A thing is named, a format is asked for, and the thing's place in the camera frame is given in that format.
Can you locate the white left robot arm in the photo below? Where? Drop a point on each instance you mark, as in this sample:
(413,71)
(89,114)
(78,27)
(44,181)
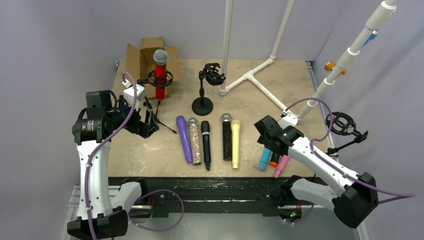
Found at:
(100,216)

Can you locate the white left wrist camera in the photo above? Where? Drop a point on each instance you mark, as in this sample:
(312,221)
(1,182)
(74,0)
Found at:
(134,98)

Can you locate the pink plastic microphone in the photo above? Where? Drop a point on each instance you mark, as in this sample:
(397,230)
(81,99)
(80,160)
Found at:
(283,162)

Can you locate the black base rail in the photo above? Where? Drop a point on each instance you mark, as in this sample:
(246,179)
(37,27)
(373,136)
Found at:
(267,196)

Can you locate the plain black microphone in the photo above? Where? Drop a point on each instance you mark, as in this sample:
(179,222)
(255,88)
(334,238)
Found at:
(274,159)

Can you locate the silver rhinestone microphone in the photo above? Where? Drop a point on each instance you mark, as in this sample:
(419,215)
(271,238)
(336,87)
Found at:
(194,140)

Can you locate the purple plastic microphone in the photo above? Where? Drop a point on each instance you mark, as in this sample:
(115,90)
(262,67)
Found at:
(184,136)

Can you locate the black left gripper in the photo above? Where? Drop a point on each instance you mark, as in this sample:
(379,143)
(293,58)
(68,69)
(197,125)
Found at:
(144,124)

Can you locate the blue marker on pipe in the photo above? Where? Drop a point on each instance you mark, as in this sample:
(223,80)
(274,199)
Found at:
(372,36)

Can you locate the white PVC pipe frame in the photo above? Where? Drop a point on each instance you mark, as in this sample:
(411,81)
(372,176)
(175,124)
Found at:
(295,68)

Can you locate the blue plastic microphone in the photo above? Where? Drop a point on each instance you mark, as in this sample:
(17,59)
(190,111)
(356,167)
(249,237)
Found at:
(265,157)

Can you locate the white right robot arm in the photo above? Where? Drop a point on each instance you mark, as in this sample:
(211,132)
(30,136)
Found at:
(350,195)

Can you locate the cream plastic microphone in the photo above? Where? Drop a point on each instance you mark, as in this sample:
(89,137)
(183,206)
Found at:
(235,129)

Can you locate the black tripod mic stand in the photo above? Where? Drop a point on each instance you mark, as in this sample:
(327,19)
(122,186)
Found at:
(343,124)
(151,80)

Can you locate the black round-base desk mic stand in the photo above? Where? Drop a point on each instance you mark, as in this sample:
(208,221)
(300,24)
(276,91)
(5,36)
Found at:
(202,105)

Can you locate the orange clamp on pipe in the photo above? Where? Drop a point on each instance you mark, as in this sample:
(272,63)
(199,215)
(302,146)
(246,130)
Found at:
(329,66)

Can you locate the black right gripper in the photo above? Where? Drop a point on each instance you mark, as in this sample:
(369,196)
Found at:
(272,144)

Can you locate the black microphone with silver band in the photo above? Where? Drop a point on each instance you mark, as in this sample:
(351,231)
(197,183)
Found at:
(205,131)

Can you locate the black glitter microphone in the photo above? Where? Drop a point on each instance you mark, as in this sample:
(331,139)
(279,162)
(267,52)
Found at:
(226,136)

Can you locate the red glitter microphone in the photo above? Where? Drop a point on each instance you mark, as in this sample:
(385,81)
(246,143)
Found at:
(160,57)

